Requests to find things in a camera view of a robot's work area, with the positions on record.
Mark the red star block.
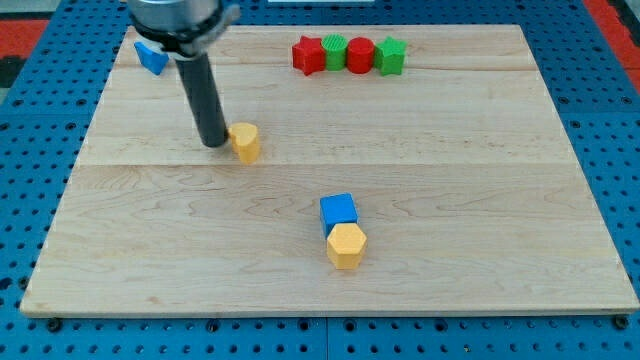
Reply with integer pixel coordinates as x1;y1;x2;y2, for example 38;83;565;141
291;36;326;76

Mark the yellow hexagon block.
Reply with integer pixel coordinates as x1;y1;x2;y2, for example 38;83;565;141
327;223;367;270

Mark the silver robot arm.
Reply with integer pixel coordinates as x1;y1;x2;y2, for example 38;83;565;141
127;0;241;60

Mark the red cylinder block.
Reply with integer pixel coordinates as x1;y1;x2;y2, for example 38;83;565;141
346;37;375;74

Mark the blue cube block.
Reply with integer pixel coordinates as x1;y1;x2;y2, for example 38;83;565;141
320;193;359;237

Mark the wooden board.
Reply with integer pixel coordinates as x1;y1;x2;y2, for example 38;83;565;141
20;25;639;318

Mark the green star block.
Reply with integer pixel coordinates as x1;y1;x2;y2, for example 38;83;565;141
374;36;407;76

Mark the yellow heart block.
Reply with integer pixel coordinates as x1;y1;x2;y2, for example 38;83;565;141
228;122;261;165

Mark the green cylinder block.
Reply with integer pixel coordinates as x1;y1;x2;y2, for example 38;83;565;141
321;33;348;71

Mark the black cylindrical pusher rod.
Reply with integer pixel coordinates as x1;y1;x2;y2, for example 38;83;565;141
176;53;228;148

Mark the blue heart block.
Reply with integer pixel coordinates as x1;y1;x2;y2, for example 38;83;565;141
134;41;169;75

